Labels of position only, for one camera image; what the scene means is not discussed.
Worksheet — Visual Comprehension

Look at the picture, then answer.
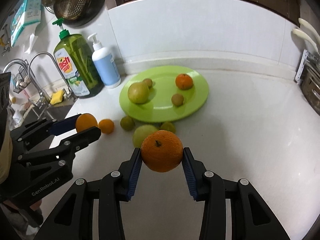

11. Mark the white utensil handle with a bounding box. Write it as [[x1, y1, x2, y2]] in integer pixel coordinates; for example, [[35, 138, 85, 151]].
[[298, 18, 320, 43], [292, 28, 319, 54]]

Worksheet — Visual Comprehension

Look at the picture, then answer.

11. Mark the small green lime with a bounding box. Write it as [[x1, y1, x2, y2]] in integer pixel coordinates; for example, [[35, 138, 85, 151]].
[[120, 116, 135, 131]]

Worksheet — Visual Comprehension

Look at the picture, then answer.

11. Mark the small orange on counter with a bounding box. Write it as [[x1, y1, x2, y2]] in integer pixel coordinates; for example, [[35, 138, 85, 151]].
[[98, 119, 115, 134]]

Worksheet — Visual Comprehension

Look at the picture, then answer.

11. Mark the large orange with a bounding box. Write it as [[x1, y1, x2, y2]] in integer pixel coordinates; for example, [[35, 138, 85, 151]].
[[141, 130, 183, 173]]

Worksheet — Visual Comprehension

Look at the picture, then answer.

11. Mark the orange tangerine on plate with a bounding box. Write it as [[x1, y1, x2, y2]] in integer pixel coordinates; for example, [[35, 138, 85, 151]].
[[175, 74, 194, 90]]

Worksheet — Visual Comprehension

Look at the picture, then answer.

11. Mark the chrome tall faucet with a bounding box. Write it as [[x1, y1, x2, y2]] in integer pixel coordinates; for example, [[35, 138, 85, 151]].
[[28, 51, 78, 102]]

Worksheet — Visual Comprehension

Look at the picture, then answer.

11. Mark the wire sink basket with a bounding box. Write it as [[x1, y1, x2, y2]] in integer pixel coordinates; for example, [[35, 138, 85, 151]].
[[13, 67, 31, 94]]

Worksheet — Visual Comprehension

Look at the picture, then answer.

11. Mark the white utensil handle upper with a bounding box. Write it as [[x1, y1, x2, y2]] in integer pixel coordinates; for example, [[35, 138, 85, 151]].
[[298, 18, 320, 43]]

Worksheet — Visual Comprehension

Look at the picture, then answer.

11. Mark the teal white box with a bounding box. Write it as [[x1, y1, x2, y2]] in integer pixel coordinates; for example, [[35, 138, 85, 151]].
[[10, 0, 43, 54]]

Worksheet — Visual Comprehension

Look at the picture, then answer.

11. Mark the white utensil handle lower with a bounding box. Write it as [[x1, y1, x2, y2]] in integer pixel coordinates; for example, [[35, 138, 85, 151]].
[[292, 28, 319, 54]]

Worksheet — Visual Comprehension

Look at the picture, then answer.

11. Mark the yellow sponge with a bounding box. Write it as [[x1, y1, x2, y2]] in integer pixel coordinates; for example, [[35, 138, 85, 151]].
[[50, 90, 65, 105]]

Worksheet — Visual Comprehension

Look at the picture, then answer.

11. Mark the small brown fruit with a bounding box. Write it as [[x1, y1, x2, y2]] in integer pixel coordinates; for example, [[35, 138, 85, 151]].
[[171, 93, 184, 107], [143, 78, 153, 88]]

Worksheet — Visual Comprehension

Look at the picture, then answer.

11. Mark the green apple on counter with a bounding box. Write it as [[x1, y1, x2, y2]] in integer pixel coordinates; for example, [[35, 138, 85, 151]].
[[132, 125, 158, 148]]

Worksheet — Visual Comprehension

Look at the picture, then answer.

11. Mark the white blue pump bottle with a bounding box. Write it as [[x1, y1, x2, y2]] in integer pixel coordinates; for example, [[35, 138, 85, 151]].
[[87, 33, 121, 89]]

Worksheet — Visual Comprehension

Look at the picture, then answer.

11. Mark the green plate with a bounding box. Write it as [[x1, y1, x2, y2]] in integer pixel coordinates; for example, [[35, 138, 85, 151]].
[[119, 66, 209, 123]]

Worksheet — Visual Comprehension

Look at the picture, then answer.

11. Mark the metal dish rack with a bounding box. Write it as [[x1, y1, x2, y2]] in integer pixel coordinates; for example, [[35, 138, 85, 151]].
[[295, 49, 320, 115]]

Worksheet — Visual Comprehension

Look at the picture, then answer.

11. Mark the green pear on plate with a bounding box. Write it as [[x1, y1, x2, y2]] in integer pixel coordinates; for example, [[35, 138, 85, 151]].
[[127, 82, 149, 104]]

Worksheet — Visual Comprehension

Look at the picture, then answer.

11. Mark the small brown fruit back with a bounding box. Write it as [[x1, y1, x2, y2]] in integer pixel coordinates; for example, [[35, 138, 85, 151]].
[[143, 78, 153, 88]]

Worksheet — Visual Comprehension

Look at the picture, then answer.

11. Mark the small brown fruit front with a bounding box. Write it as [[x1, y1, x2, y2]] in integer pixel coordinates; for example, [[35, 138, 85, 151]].
[[171, 93, 184, 107]]

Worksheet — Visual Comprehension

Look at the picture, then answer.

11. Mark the small yellow-green fruit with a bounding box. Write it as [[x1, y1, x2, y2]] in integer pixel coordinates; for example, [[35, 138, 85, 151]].
[[160, 122, 176, 133]]

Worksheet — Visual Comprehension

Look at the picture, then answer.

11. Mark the green dish soap bottle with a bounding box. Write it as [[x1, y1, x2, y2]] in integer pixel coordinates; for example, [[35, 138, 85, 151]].
[[53, 18, 104, 98]]

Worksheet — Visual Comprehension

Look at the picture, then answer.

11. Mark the dark round pan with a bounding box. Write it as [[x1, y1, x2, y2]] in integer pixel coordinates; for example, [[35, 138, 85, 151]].
[[63, 0, 105, 28]]

